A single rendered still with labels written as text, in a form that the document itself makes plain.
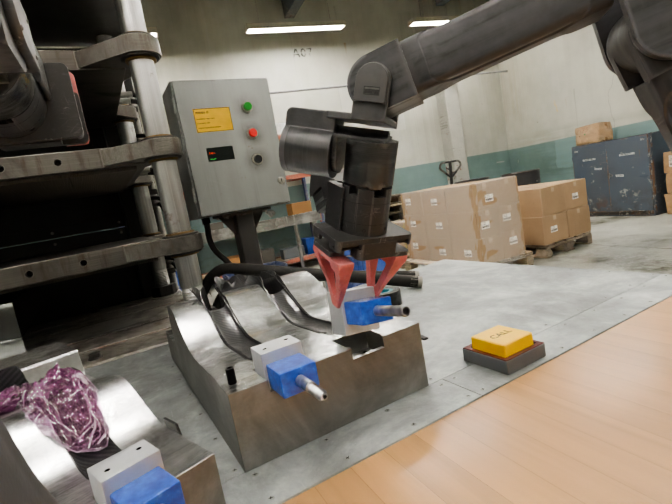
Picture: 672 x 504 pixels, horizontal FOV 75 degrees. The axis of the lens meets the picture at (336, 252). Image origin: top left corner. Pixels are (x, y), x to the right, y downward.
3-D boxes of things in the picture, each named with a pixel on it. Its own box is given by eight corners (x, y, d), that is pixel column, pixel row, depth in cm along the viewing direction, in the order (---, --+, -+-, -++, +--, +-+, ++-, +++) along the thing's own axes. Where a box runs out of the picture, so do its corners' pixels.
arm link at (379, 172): (325, 191, 48) (330, 126, 46) (340, 181, 54) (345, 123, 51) (386, 201, 47) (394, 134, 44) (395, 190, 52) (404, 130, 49)
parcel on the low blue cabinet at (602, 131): (615, 139, 657) (613, 119, 653) (599, 142, 645) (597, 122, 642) (589, 143, 696) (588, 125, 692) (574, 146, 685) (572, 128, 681)
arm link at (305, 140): (269, 171, 47) (280, 52, 45) (298, 170, 55) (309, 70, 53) (373, 187, 44) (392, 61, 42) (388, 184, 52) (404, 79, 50)
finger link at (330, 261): (308, 296, 56) (312, 227, 52) (355, 288, 59) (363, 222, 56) (333, 323, 50) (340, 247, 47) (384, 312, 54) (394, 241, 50)
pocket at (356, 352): (389, 362, 56) (384, 335, 55) (354, 377, 53) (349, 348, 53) (369, 354, 60) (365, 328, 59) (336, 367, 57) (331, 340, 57)
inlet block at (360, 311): (428, 331, 47) (420, 282, 47) (390, 341, 45) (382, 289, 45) (365, 326, 58) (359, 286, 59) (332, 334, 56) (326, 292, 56)
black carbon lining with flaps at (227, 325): (359, 341, 60) (347, 275, 59) (249, 383, 53) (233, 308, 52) (270, 306, 91) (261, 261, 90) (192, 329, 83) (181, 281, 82)
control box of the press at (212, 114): (353, 502, 154) (271, 72, 134) (272, 548, 140) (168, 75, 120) (324, 472, 173) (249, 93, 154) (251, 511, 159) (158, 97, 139)
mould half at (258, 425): (429, 385, 59) (413, 289, 57) (245, 473, 47) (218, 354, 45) (286, 321, 103) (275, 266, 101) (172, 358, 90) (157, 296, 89)
